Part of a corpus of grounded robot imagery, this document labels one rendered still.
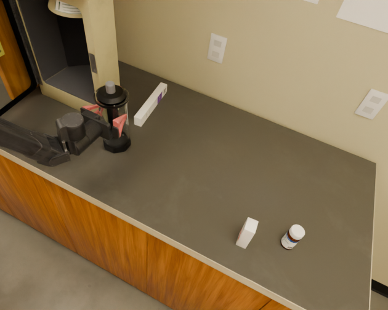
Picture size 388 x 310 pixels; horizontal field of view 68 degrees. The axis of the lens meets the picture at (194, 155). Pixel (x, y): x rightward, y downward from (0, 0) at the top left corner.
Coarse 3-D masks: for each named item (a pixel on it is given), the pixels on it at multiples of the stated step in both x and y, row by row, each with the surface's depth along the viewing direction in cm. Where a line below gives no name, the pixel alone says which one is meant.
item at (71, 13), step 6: (54, 0) 88; (48, 6) 91; (54, 6) 89; (60, 6) 88; (66, 6) 88; (72, 6) 88; (54, 12) 89; (60, 12) 89; (66, 12) 88; (72, 12) 88; (78, 12) 89
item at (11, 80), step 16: (0, 0) 88; (0, 16) 90; (0, 32) 92; (0, 48) 94; (16, 48) 99; (0, 64) 96; (16, 64) 102; (0, 80) 98; (16, 80) 104; (0, 96) 100; (16, 96) 106
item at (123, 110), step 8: (128, 96) 91; (104, 104) 87; (112, 104) 88; (120, 104) 88; (104, 112) 91; (112, 112) 90; (120, 112) 92; (104, 120) 93; (112, 120) 93; (128, 128) 102; (128, 136) 104; (112, 144) 101; (120, 144) 102
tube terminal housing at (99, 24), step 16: (16, 0) 91; (64, 0) 83; (80, 0) 80; (96, 0) 82; (112, 0) 88; (96, 16) 85; (112, 16) 91; (96, 32) 88; (112, 32) 95; (32, 48) 104; (96, 48) 91; (112, 48) 98; (96, 64) 94; (112, 64) 102; (96, 80) 100; (112, 80) 106; (48, 96) 119; (64, 96) 114
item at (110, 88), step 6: (108, 84) 87; (114, 84) 87; (102, 90) 89; (108, 90) 88; (114, 90) 89; (120, 90) 90; (96, 96) 89; (102, 96) 88; (108, 96) 88; (114, 96) 88; (120, 96) 89; (102, 102) 88; (108, 102) 88; (114, 102) 88
